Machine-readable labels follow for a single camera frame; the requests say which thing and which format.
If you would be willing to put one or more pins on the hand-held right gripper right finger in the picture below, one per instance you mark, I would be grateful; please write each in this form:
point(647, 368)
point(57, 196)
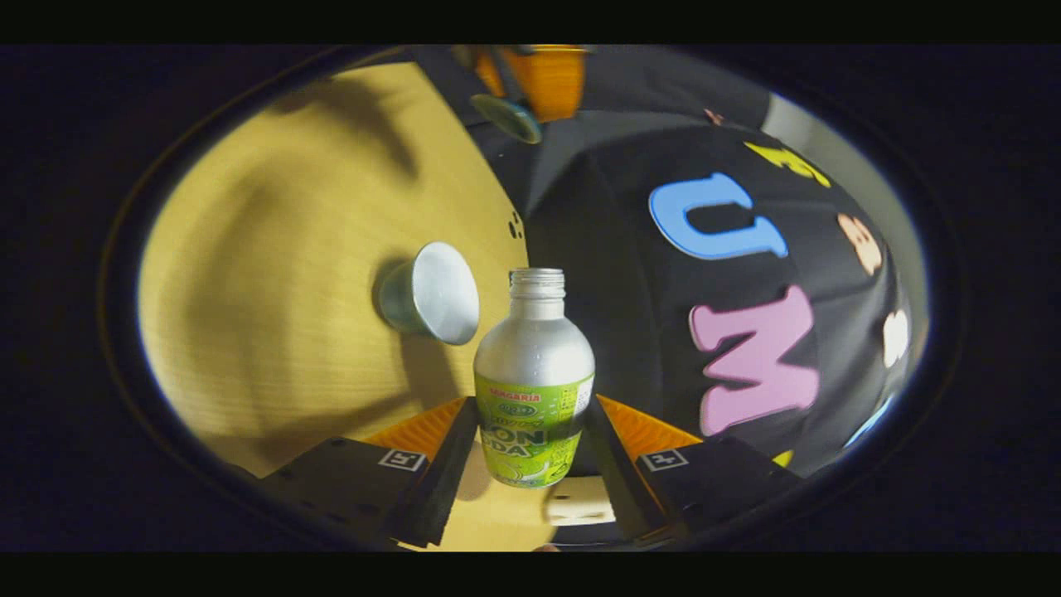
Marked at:
point(617, 481)

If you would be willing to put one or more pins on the teal teacup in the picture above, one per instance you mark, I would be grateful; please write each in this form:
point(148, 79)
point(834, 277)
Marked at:
point(431, 294)

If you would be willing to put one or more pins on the white toaster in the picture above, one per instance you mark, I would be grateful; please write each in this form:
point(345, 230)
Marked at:
point(580, 506)

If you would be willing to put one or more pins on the red clip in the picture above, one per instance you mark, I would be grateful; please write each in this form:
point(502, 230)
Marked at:
point(713, 117)

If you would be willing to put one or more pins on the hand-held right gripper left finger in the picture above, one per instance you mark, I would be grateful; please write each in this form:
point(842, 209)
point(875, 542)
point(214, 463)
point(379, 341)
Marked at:
point(439, 481)

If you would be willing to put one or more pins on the teal teacup lid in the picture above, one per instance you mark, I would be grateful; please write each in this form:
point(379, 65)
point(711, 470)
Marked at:
point(506, 116)

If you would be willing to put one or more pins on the black backdrop cloth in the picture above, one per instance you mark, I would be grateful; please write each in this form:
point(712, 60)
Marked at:
point(630, 249)

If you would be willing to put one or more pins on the silver green-label water bottle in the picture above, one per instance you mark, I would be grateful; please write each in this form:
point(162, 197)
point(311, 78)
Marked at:
point(535, 373)

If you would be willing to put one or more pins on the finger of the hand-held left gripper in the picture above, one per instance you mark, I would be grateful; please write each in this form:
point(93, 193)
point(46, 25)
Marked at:
point(551, 83)
point(491, 70)

